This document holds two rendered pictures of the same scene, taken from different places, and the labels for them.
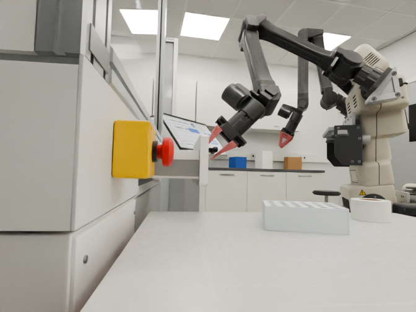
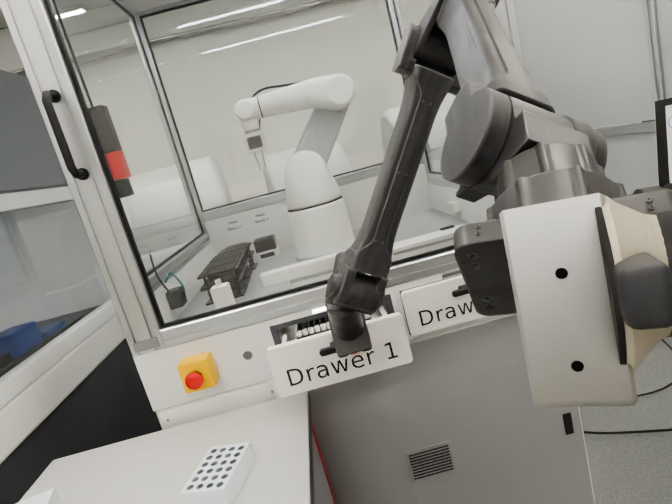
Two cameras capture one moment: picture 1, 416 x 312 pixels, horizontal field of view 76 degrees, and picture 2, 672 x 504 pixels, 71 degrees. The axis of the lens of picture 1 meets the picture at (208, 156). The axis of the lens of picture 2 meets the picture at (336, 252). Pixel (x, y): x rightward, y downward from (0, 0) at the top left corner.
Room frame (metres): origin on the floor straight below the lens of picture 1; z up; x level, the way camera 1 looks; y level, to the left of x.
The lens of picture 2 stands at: (0.83, -0.89, 1.28)
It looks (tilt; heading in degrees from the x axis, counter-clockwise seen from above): 12 degrees down; 95
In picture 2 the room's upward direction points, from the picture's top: 15 degrees counter-clockwise
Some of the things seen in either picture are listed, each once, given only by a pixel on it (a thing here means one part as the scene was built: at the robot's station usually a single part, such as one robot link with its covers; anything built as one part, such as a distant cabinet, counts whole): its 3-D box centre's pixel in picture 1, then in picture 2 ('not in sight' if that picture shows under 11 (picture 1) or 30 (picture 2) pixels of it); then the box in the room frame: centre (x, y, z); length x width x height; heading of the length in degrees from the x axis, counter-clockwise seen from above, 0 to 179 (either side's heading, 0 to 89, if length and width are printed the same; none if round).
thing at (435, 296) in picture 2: not in sight; (465, 298); (1.00, 0.18, 0.87); 0.29 x 0.02 x 0.11; 6
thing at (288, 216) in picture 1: (301, 215); (219, 475); (0.45, -0.16, 0.78); 0.12 x 0.08 x 0.04; 81
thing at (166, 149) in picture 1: (163, 151); (194, 379); (0.36, 0.06, 0.88); 0.04 x 0.03 x 0.04; 6
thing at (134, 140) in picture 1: (138, 151); (198, 373); (0.36, 0.09, 0.88); 0.07 x 0.05 x 0.07; 6
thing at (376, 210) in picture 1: (370, 209); not in sight; (0.54, -0.33, 0.78); 0.07 x 0.07 x 0.04
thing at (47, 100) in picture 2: not in sight; (63, 135); (0.26, 0.08, 1.45); 0.05 x 0.03 x 0.19; 96
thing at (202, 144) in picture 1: (199, 161); (340, 354); (0.70, 0.02, 0.87); 0.29 x 0.02 x 0.11; 6
